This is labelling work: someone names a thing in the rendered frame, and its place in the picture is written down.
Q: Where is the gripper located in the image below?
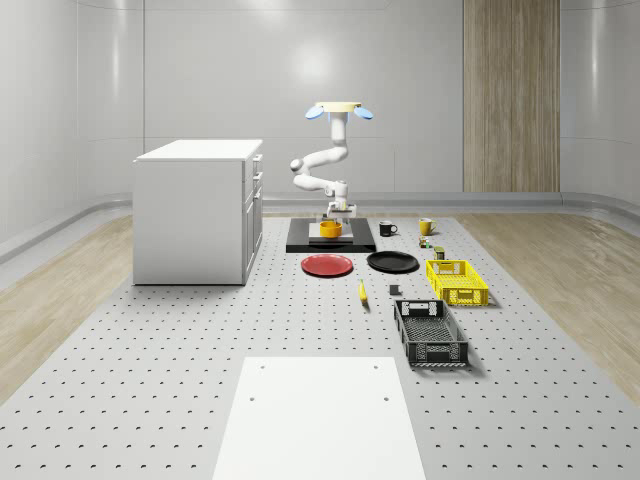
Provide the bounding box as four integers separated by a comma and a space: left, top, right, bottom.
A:
325, 200, 358, 224

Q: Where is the black stove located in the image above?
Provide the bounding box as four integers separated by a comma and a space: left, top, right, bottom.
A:
285, 216, 378, 254

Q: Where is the red plate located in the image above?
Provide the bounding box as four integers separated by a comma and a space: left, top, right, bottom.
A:
300, 253, 355, 279

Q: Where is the black plate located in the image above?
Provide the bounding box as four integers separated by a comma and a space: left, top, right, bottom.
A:
366, 250, 420, 275

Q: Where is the drone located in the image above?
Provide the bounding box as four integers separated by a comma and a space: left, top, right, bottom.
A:
304, 100, 375, 121

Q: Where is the yellow basket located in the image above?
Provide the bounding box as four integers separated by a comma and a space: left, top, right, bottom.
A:
425, 259, 491, 307

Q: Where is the white cabinet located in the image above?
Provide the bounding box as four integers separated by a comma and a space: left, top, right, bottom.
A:
132, 138, 265, 287

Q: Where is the dark grey basket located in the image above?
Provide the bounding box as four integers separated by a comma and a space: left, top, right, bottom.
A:
392, 298, 471, 369

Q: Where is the white board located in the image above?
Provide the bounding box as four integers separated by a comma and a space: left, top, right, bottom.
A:
212, 356, 427, 480

